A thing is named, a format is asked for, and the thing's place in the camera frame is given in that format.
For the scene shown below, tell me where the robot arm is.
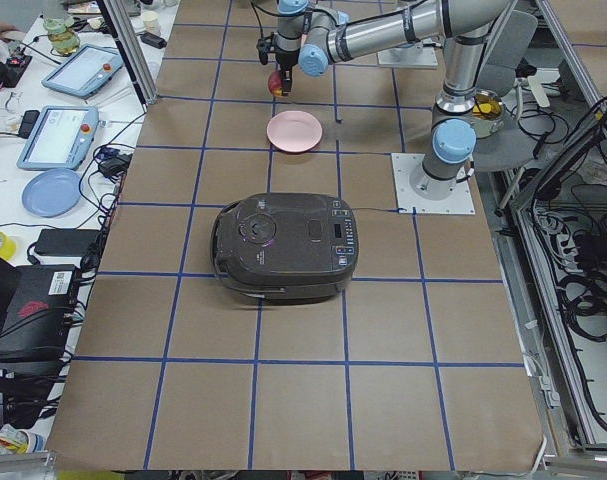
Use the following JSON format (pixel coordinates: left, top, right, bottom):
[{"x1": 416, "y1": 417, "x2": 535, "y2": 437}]
[{"x1": 259, "y1": 0, "x2": 508, "y2": 200}]

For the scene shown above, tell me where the red apple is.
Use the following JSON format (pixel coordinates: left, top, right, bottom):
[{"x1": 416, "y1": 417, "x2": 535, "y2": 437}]
[{"x1": 267, "y1": 70, "x2": 284, "y2": 97}]

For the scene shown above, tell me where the light blue plate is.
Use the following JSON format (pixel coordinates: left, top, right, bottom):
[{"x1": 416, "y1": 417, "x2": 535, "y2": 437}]
[{"x1": 22, "y1": 168, "x2": 81, "y2": 218}]

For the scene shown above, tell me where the aluminium frame post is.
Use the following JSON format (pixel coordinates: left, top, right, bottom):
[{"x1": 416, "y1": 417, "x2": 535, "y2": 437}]
[{"x1": 97, "y1": 0, "x2": 158, "y2": 106}]

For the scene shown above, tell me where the blue teach pendant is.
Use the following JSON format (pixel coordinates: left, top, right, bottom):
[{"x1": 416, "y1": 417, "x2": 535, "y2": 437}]
[
  {"x1": 16, "y1": 106, "x2": 99, "y2": 171},
  {"x1": 41, "y1": 45, "x2": 124, "y2": 99}
]

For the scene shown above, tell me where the grey chair with bowl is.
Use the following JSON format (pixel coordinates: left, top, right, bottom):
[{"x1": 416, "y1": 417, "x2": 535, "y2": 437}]
[{"x1": 471, "y1": 10, "x2": 538, "y2": 172}]

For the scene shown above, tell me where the black power adapter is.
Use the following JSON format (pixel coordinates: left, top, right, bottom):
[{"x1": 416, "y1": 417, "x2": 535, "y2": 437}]
[{"x1": 33, "y1": 229, "x2": 99, "y2": 257}]

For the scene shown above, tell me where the black computer box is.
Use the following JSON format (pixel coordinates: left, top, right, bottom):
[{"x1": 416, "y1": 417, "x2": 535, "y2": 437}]
[{"x1": 0, "y1": 264, "x2": 80, "y2": 363}]

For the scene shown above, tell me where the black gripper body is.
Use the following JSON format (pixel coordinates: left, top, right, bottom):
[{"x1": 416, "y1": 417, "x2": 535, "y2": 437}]
[{"x1": 275, "y1": 48, "x2": 299, "y2": 75}]

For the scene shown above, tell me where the dark grey rice cooker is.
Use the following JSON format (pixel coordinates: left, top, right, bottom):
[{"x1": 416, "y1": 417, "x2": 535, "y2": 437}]
[{"x1": 210, "y1": 193, "x2": 359, "y2": 301}]

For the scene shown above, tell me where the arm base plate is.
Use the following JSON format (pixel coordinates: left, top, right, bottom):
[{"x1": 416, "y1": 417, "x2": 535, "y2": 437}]
[
  {"x1": 377, "y1": 43, "x2": 438, "y2": 70},
  {"x1": 391, "y1": 153, "x2": 475, "y2": 215}
]

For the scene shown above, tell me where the pink plate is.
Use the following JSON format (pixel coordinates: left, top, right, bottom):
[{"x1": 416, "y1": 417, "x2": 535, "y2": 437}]
[{"x1": 266, "y1": 110, "x2": 323, "y2": 153}]

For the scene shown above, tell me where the yellow tape roll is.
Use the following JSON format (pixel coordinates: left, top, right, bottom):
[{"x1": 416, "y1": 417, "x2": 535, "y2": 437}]
[{"x1": 0, "y1": 231, "x2": 17, "y2": 261}]

